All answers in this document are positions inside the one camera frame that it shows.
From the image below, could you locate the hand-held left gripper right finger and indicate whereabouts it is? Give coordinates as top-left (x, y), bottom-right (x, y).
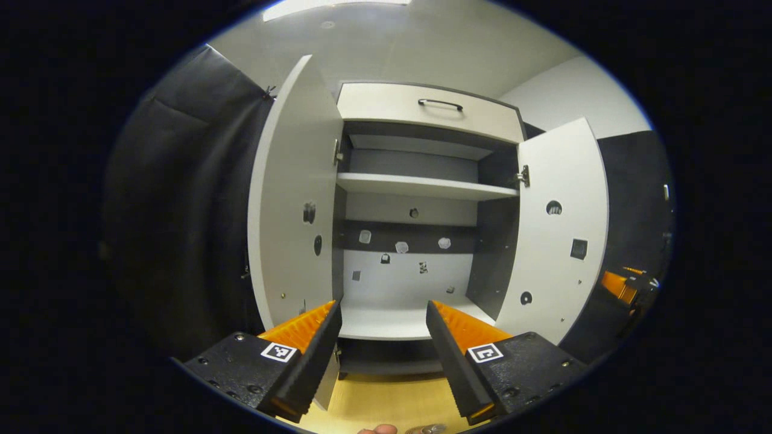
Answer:
top-left (425, 300), bottom-right (589, 426)

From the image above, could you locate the black backdrop cloth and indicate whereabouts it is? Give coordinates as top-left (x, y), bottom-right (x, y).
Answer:
top-left (103, 45), bottom-right (676, 365)

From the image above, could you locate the ceiling light panel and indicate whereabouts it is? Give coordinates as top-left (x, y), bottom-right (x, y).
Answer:
top-left (262, 0), bottom-right (412, 23)

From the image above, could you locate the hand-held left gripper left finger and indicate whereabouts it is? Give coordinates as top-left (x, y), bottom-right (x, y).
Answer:
top-left (172, 300), bottom-right (343, 423)

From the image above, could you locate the black drawer handle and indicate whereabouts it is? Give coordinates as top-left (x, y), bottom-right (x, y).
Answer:
top-left (417, 98), bottom-right (464, 113)

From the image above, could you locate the grey and white cabinet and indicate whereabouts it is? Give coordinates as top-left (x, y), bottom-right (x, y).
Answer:
top-left (332, 81), bottom-right (531, 377)

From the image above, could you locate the white cabinet shelf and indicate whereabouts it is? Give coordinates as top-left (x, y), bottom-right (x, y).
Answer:
top-left (337, 172), bottom-right (519, 201)

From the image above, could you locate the white cabinet drawer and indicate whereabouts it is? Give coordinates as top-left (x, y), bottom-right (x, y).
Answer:
top-left (336, 83), bottom-right (524, 144)

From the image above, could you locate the white cabinet door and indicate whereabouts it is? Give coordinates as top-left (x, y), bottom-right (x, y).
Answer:
top-left (247, 54), bottom-right (344, 412)
top-left (495, 118), bottom-right (610, 347)

